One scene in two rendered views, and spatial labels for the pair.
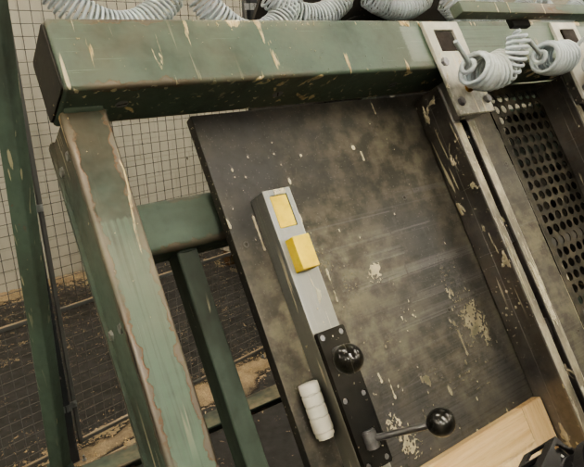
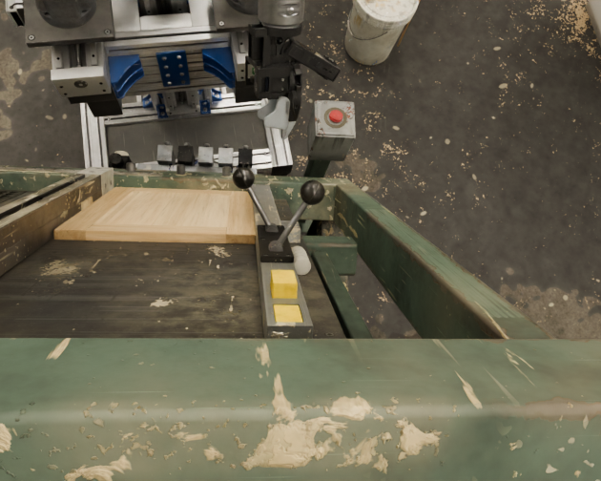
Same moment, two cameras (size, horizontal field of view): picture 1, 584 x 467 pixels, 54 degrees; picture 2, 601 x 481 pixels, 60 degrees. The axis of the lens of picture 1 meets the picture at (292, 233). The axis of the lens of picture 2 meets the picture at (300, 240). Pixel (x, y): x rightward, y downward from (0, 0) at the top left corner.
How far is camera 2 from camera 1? 1.00 m
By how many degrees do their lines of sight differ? 90
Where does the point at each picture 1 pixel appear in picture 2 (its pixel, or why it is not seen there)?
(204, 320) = not seen: hidden behind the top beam
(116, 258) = (499, 301)
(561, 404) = (53, 210)
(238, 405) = (347, 306)
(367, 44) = not seen: outside the picture
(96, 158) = not seen: hidden behind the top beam
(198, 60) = (438, 355)
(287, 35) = (202, 385)
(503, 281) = not seen: outside the picture
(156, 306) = (454, 282)
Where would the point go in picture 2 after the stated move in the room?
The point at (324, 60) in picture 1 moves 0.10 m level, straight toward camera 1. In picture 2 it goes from (129, 350) to (224, 243)
